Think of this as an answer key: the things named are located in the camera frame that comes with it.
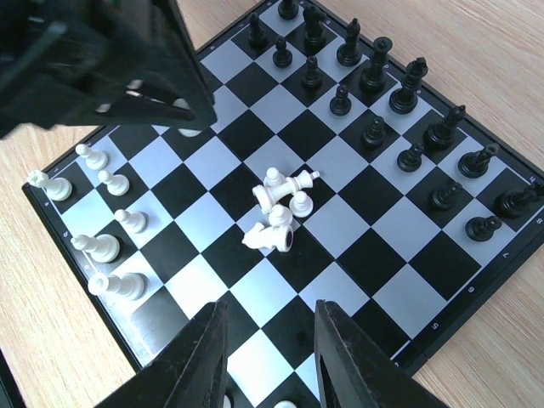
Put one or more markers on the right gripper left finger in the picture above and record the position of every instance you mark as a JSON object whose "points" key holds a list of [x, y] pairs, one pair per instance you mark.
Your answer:
{"points": [[189, 372]]}

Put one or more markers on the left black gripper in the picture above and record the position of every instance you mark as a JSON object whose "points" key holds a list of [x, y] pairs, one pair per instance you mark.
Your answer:
{"points": [[100, 63]]}

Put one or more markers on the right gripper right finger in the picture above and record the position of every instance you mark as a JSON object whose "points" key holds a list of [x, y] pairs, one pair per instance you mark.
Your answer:
{"points": [[353, 371]]}

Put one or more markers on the white queen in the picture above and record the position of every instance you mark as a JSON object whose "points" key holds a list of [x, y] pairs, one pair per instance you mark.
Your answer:
{"points": [[130, 286]]}

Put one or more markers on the white rook corner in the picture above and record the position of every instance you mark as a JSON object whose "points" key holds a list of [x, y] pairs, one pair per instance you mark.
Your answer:
{"points": [[56, 189]]}

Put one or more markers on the white knight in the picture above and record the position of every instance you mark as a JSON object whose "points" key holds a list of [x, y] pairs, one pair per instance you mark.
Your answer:
{"points": [[273, 237]]}

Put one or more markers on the white bishop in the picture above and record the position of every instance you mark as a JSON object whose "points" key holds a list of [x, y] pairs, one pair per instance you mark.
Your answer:
{"points": [[102, 248]]}

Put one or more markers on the white king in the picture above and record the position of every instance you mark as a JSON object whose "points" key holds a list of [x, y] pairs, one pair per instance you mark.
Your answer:
{"points": [[267, 197]]}

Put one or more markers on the black silver chess board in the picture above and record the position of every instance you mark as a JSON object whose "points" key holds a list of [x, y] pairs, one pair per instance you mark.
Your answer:
{"points": [[405, 272]]}

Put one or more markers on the black rook corner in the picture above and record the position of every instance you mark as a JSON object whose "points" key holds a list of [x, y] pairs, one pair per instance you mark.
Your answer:
{"points": [[288, 9], [515, 203]]}

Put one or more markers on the black rook far corner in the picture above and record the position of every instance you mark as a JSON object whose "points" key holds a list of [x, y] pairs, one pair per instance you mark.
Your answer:
{"points": [[288, 9]]}

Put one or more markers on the black knight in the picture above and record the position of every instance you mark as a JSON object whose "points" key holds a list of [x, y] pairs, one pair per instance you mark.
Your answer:
{"points": [[314, 30], [475, 164]]}

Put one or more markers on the black bishop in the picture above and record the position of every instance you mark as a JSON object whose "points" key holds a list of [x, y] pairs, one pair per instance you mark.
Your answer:
{"points": [[349, 54], [440, 135]]}

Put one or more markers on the black queen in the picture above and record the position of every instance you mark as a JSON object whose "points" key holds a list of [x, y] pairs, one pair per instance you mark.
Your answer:
{"points": [[372, 78]]}

